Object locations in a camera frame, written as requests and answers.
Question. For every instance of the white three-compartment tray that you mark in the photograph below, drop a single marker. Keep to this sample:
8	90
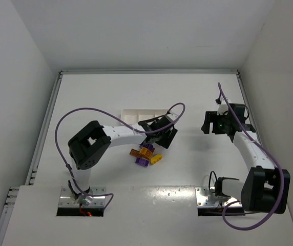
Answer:
134	116

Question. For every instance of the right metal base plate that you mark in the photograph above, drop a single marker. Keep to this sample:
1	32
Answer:
208	204

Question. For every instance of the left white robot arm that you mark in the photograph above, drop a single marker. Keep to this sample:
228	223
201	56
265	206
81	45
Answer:
87	147

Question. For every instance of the metal base plate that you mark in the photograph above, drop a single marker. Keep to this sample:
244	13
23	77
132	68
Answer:
81	206
208	204

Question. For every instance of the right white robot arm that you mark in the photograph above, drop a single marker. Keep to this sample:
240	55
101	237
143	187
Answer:
264	183

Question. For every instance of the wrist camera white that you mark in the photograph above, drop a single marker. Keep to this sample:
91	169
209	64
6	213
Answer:
172	118
223	107

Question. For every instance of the orange curved lego brick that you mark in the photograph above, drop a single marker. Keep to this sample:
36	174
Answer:
146	153

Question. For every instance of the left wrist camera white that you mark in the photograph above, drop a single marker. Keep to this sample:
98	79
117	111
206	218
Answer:
172	118

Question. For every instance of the brown flat lego brick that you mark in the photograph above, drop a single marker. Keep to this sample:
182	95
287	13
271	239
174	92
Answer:
135	153

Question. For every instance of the yellow lego brick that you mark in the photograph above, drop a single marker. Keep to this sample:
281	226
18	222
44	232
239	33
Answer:
156	158

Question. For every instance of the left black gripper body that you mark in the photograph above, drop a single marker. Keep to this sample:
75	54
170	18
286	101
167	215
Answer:
153	139

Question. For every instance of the purple lego brick top pile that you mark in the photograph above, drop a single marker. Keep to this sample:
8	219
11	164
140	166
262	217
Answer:
148	146

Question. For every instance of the purple lego brick front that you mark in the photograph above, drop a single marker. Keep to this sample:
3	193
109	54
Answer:
142	162

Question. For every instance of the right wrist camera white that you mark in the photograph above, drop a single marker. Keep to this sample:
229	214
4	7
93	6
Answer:
223	107

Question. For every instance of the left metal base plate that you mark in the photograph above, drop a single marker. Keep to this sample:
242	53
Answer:
81	206

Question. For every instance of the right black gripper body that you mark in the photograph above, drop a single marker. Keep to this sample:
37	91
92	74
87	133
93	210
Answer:
207	122

